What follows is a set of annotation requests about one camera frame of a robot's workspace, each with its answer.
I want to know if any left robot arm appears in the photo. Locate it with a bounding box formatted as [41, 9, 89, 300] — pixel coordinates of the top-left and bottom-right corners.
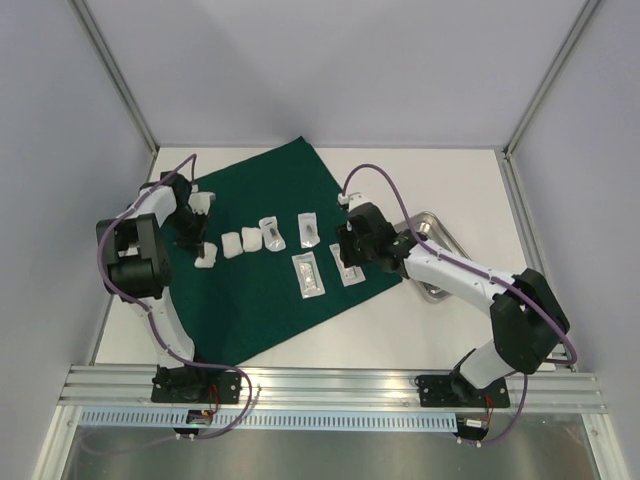
[96, 172, 217, 403]

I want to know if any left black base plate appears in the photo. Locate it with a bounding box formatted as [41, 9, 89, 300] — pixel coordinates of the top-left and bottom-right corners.
[151, 372, 242, 405]

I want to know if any right aluminium frame post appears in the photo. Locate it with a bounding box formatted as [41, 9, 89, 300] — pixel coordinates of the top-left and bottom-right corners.
[502, 0, 604, 161]

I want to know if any left aluminium frame post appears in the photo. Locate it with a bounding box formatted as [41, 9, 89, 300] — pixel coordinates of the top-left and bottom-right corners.
[69, 0, 159, 158]

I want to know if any white gauze left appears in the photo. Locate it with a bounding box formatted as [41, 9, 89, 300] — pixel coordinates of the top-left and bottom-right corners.
[194, 242, 218, 269]

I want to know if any clear pouch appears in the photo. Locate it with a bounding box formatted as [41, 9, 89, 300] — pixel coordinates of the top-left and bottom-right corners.
[259, 216, 286, 252]
[298, 212, 320, 248]

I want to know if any clear pouch left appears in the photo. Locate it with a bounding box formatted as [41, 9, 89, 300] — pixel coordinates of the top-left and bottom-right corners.
[259, 216, 286, 252]

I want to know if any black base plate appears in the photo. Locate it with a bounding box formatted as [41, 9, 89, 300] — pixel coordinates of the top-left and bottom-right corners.
[151, 372, 242, 405]
[414, 374, 511, 409]

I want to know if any aluminium front rail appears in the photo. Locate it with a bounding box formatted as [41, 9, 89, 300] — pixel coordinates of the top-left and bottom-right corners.
[58, 364, 607, 414]

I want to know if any grey slotted cable duct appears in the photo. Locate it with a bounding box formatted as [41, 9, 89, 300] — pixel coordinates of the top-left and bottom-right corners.
[78, 407, 457, 433]

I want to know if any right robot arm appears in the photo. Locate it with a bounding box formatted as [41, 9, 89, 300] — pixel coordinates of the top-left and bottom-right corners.
[336, 194, 570, 405]

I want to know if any stainless steel tray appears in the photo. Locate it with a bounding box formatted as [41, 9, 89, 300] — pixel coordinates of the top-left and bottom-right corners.
[410, 211, 470, 304]

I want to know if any clear pouch right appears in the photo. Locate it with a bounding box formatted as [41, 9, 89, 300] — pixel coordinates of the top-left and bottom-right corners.
[298, 212, 320, 248]

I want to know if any white gauze middle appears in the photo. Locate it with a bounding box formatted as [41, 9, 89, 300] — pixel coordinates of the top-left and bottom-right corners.
[221, 232, 244, 259]

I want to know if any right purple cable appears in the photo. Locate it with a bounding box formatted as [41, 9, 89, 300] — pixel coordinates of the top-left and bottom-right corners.
[341, 162, 579, 446]

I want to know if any white gauze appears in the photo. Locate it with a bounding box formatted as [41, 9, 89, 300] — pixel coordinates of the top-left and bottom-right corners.
[241, 227, 263, 253]
[221, 232, 244, 259]
[194, 242, 218, 269]

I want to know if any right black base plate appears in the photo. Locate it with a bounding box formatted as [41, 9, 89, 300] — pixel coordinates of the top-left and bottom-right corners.
[414, 374, 511, 409]

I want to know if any purple cable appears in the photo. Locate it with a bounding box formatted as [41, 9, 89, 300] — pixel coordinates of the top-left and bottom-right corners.
[97, 153, 261, 441]
[341, 162, 579, 446]

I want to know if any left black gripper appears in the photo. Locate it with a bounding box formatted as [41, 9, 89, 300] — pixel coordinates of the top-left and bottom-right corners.
[166, 208, 210, 258]

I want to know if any aluminium frame post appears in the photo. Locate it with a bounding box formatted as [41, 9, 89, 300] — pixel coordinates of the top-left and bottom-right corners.
[69, 0, 159, 158]
[502, 0, 604, 161]

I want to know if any green surgical cloth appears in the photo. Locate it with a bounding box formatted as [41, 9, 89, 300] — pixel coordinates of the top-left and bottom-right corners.
[162, 138, 401, 365]

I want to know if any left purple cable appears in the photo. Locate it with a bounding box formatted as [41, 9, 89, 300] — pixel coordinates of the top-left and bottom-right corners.
[97, 153, 261, 441]

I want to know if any white gauze right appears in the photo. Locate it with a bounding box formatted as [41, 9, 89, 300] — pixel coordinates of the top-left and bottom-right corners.
[241, 227, 263, 253]

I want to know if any suture packet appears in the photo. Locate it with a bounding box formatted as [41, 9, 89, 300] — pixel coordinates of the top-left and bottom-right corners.
[292, 252, 325, 299]
[329, 243, 366, 287]

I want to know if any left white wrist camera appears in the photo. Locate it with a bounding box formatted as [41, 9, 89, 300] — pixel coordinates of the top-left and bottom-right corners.
[188, 186, 216, 215]

